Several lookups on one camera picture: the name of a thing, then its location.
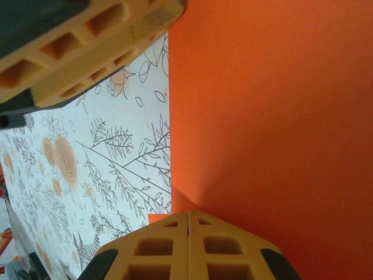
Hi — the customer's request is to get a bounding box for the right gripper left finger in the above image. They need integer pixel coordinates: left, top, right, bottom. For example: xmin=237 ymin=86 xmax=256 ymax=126
xmin=80 ymin=210 xmax=190 ymax=280

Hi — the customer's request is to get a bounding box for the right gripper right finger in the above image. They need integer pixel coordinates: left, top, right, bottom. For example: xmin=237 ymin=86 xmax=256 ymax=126
xmin=188 ymin=209 xmax=302 ymax=280

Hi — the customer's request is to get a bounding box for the orange paper sheet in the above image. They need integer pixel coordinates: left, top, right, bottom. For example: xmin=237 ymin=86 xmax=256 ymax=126
xmin=147 ymin=0 xmax=373 ymax=280

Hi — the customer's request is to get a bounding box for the floral printed table mat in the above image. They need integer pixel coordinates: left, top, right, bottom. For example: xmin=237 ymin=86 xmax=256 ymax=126
xmin=0 ymin=30 xmax=173 ymax=280

